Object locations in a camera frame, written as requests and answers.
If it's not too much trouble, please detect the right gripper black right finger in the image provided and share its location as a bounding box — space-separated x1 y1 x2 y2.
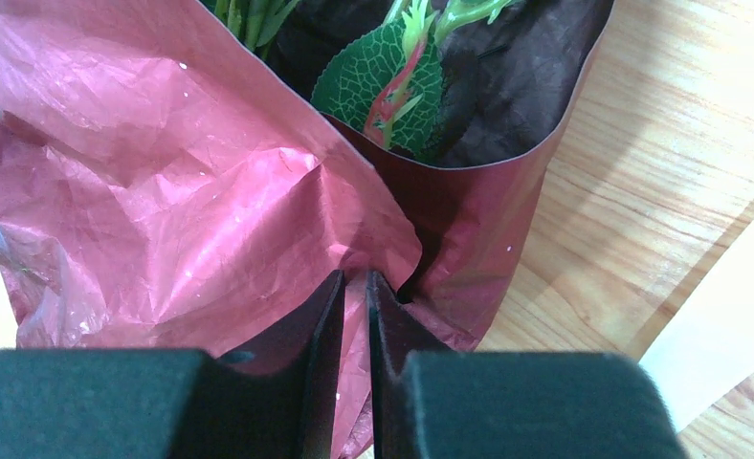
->
366 272 686 458

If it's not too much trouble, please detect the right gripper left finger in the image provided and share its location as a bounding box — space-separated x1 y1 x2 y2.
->
0 271 344 458

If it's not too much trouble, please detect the dark red wrapping paper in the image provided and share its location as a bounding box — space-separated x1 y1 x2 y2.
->
0 1 613 458

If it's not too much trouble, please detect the white rose stem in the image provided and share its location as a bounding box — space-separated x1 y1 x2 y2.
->
310 1 515 164

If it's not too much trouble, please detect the cream printed ribbon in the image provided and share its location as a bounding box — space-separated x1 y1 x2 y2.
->
639 219 754 432

